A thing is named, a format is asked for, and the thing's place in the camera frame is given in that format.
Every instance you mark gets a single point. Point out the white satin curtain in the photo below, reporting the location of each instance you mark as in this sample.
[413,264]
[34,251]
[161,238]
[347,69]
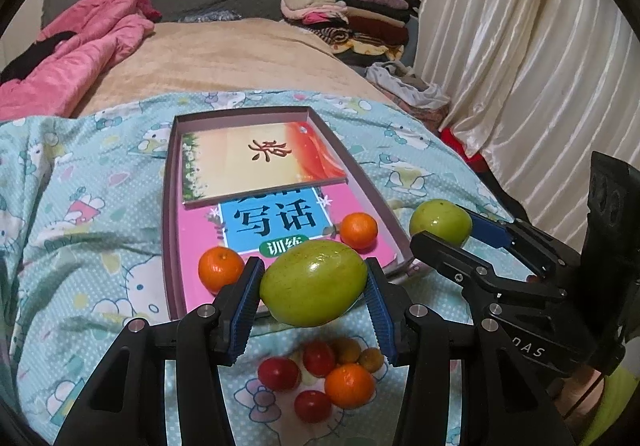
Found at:
[525,51]

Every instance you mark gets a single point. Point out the shallow cardboard box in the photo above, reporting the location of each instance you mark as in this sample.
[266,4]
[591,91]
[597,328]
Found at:
[170,226]

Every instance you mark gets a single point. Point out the red cloth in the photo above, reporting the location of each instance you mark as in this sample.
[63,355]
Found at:
[460,141]

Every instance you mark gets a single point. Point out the person's right forearm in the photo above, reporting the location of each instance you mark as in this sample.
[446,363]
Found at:
[615,411]

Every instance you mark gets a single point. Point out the white crumpled cloth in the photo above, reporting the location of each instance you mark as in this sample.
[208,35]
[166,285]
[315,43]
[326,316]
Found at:
[400,83]

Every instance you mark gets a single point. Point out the blue patterned cloth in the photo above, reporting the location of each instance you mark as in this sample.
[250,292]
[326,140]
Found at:
[210,16]

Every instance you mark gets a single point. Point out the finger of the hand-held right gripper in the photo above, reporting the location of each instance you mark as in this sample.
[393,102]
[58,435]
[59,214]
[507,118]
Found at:
[490,228]
[450,261]

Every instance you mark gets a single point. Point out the small yellow-brown fruit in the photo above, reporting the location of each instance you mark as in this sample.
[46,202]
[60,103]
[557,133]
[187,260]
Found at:
[372,360]
[348,350]

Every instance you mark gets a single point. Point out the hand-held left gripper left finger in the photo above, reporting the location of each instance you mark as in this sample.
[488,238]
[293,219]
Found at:
[245,311]

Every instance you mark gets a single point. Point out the large green fruit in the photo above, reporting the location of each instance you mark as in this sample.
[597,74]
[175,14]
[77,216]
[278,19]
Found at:
[312,283]

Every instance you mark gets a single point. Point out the stack of folded clothes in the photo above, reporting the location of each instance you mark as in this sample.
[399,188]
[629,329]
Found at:
[370,21]

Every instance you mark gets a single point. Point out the pink and blue book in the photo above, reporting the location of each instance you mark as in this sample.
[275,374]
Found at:
[195,236]

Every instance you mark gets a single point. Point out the light blue cartoon printed blanket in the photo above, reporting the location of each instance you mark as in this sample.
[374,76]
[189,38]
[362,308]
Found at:
[75,251]

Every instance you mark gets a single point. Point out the cream and orange book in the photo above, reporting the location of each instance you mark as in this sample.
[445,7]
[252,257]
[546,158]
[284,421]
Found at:
[235,161]

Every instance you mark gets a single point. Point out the beige blanket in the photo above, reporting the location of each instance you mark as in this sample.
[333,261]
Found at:
[225,61]

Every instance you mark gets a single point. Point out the black cloth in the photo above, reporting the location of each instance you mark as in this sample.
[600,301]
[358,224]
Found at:
[30,58]

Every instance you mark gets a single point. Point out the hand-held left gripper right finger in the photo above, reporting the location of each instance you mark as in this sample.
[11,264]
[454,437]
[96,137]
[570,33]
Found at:
[380,321]

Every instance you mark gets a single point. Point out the orange tangerine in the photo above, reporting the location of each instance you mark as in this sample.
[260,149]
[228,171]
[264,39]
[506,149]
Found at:
[350,386]
[358,230]
[217,268]

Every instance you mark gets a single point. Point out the red cherry tomato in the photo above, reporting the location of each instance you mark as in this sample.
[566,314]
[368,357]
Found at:
[312,406]
[277,373]
[319,358]

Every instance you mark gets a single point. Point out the pink quilt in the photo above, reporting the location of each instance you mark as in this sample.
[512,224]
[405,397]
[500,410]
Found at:
[90,46]

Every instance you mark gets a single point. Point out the small green fruit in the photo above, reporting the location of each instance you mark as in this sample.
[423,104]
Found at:
[437,221]

